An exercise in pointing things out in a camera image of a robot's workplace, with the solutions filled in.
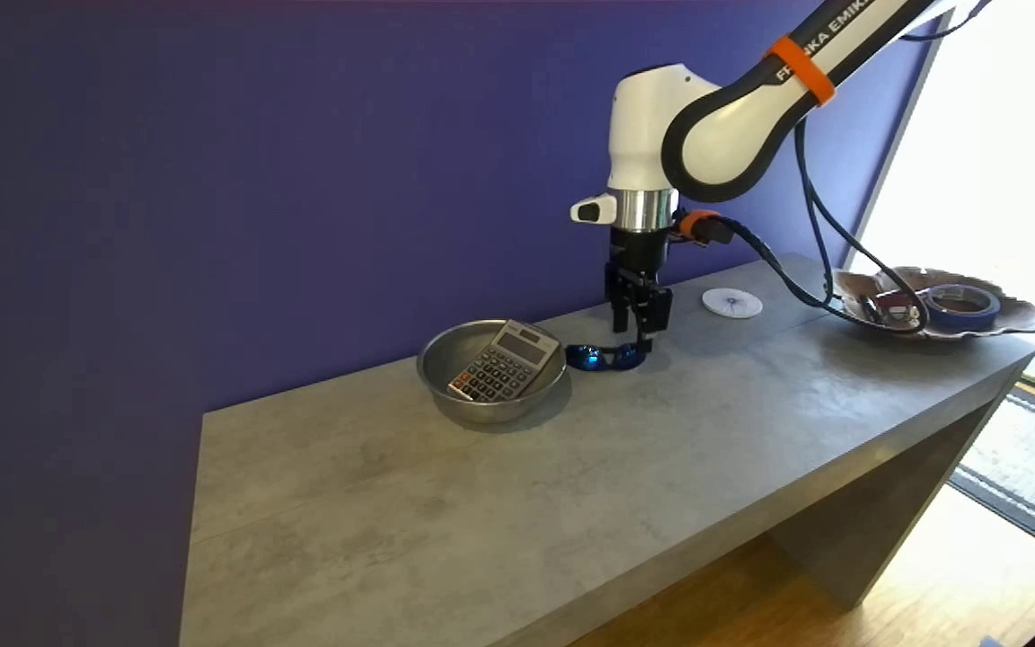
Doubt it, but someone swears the round metal bowl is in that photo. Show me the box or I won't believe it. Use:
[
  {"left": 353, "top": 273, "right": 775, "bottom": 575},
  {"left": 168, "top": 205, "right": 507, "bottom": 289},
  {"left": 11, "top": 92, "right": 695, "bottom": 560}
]
[{"left": 413, "top": 316, "right": 571, "bottom": 431}]

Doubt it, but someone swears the white round table disc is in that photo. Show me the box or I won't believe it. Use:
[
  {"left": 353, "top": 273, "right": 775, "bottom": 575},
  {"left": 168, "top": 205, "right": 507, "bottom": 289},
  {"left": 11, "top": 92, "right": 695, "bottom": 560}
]
[{"left": 697, "top": 283, "right": 768, "bottom": 322}]

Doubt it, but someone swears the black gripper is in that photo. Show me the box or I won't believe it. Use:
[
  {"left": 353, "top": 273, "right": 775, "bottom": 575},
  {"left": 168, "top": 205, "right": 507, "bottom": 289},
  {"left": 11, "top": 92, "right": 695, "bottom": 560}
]
[{"left": 604, "top": 223, "right": 677, "bottom": 347}]

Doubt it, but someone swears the blue tape roll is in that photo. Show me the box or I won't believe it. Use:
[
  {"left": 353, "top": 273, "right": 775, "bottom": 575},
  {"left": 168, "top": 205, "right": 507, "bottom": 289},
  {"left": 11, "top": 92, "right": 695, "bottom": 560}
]
[{"left": 922, "top": 279, "right": 1008, "bottom": 332}]

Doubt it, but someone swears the orange forearm cable strap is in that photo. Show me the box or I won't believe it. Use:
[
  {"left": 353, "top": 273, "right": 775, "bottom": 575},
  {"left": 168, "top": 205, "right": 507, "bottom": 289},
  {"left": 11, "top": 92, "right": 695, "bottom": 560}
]
[{"left": 767, "top": 33, "right": 839, "bottom": 108}]

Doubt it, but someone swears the grey pocket calculator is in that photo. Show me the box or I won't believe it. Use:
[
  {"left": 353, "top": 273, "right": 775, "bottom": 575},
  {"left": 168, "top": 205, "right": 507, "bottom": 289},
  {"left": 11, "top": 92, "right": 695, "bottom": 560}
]
[{"left": 444, "top": 321, "right": 559, "bottom": 406}]

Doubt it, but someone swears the grey concrete console table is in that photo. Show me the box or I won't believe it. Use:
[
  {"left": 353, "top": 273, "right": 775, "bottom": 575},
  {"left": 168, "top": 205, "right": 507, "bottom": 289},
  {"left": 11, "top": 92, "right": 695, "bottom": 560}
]
[{"left": 177, "top": 251, "right": 1035, "bottom": 647}]

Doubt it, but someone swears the wavy decorative key bowl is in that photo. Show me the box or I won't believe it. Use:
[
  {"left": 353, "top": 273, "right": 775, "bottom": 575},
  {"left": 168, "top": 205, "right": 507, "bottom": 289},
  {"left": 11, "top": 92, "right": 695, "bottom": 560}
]
[{"left": 835, "top": 261, "right": 1035, "bottom": 347}]

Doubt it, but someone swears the orange wrist cable strap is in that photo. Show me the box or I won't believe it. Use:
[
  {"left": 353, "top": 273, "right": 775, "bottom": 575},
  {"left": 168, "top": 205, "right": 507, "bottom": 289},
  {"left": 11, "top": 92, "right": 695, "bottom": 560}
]
[{"left": 672, "top": 207, "right": 727, "bottom": 243}]

